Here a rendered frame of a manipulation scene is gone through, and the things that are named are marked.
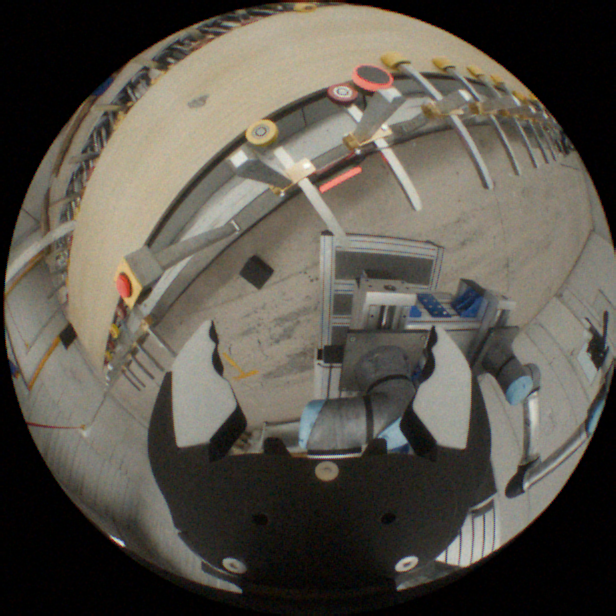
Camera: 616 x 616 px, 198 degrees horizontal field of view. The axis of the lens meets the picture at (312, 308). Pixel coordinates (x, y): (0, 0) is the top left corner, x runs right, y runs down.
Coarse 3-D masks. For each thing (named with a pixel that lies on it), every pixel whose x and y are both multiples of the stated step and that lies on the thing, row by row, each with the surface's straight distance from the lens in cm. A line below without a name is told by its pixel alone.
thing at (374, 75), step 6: (366, 66) 39; (372, 66) 39; (360, 72) 37; (366, 72) 38; (372, 72) 38; (378, 72) 38; (384, 72) 39; (366, 78) 36; (372, 78) 37; (378, 78) 37; (384, 78) 38; (390, 78) 38; (378, 84) 36; (384, 84) 37; (366, 102) 46
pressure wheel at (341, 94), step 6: (336, 84) 64; (342, 84) 64; (330, 90) 62; (336, 90) 63; (342, 90) 62; (348, 90) 63; (354, 90) 63; (330, 96) 61; (336, 96) 61; (342, 96) 62; (348, 96) 62; (354, 96) 62; (336, 102) 62; (342, 102) 61; (348, 102) 62
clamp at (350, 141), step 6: (378, 132) 62; (384, 132) 62; (390, 132) 63; (342, 138) 61; (348, 138) 59; (354, 138) 59; (372, 138) 60; (378, 138) 61; (384, 138) 66; (348, 144) 59; (354, 144) 59; (360, 144) 59; (366, 144) 62
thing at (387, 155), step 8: (352, 104) 66; (352, 112) 64; (360, 112) 64; (376, 144) 61; (384, 144) 62; (384, 152) 61; (392, 152) 62; (384, 160) 63; (392, 160) 61; (392, 168) 61; (400, 168) 61; (400, 176) 61; (400, 184) 62; (408, 184) 62; (408, 192) 61; (416, 192) 62; (408, 200) 63; (416, 200) 62; (416, 208) 62
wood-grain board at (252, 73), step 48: (240, 48) 92; (288, 48) 82; (336, 48) 81; (384, 48) 89; (432, 48) 112; (144, 96) 113; (192, 96) 81; (240, 96) 68; (288, 96) 62; (528, 96) 202; (144, 144) 87; (192, 144) 68; (96, 192) 120; (144, 192) 79; (96, 240) 118; (144, 240) 80; (96, 288) 133; (96, 336) 181
